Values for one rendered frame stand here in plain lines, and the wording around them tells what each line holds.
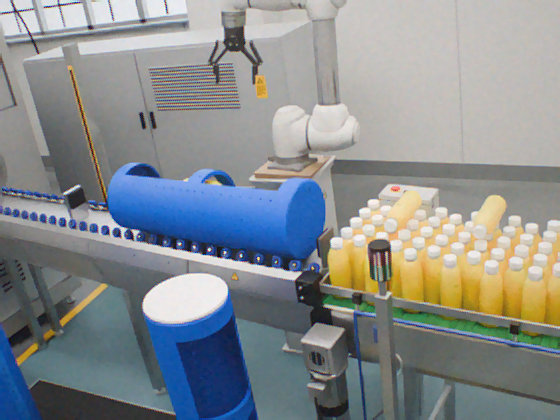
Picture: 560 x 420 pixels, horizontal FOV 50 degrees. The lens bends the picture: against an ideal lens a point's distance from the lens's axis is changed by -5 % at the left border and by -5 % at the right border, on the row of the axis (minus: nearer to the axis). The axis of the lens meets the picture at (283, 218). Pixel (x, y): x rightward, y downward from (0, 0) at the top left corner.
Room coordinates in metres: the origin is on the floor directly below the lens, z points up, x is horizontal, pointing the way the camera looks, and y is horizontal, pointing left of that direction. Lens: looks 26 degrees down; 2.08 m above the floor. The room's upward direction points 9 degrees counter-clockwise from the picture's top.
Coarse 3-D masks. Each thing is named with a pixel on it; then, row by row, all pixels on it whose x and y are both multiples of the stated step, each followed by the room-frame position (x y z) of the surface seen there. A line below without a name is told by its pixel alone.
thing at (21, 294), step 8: (8, 264) 3.06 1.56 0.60; (8, 272) 3.07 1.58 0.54; (16, 272) 3.08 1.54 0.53; (16, 280) 3.07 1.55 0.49; (16, 288) 3.06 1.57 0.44; (24, 288) 3.09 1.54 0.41; (16, 296) 3.08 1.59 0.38; (24, 296) 3.07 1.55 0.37; (24, 304) 3.06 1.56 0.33; (24, 312) 3.07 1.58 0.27; (32, 312) 3.08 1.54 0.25; (32, 320) 3.07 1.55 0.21; (32, 328) 3.06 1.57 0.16; (40, 328) 3.09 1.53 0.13; (40, 336) 3.08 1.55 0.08; (40, 344) 3.06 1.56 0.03
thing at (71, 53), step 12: (72, 48) 3.08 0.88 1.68; (72, 60) 3.06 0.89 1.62; (72, 72) 3.07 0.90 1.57; (84, 72) 3.10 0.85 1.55; (72, 84) 3.09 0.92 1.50; (84, 84) 3.09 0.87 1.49; (84, 96) 3.08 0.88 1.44; (84, 108) 3.06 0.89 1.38; (84, 120) 3.07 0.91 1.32; (96, 120) 3.10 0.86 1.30; (84, 132) 3.09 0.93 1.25; (96, 132) 3.09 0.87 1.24; (96, 144) 3.07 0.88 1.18; (96, 156) 3.07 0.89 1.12; (96, 168) 3.08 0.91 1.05; (108, 168) 3.10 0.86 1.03; (108, 180) 3.08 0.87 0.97
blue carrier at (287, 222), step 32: (128, 192) 2.34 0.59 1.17; (160, 192) 2.25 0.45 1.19; (192, 192) 2.17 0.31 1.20; (224, 192) 2.10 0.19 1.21; (256, 192) 2.03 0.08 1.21; (288, 192) 1.97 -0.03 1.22; (320, 192) 2.10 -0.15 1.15; (128, 224) 2.36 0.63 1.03; (160, 224) 2.23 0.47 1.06; (192, 224) 2.13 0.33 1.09; (224, 224) 2.04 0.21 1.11; (256, 224) 1.96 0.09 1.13; (288, 224) 1.91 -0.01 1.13; (320, 224) 2.08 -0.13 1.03; (288, 256) 1.94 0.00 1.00
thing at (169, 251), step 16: (32, 224) 2.79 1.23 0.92; (48, 224) 2.73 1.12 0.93; (112, 240) 2.45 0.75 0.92; (128, 240) 2.41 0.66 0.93; (144, 240) 2.36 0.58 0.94; (176, 256) 2.23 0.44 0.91; (192, 256) 2.19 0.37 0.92; (208, 256) 2.15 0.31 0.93; (256, 272) 2.01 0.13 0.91; (272, 272) 1.97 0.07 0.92; (288, 272) 1.94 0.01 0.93
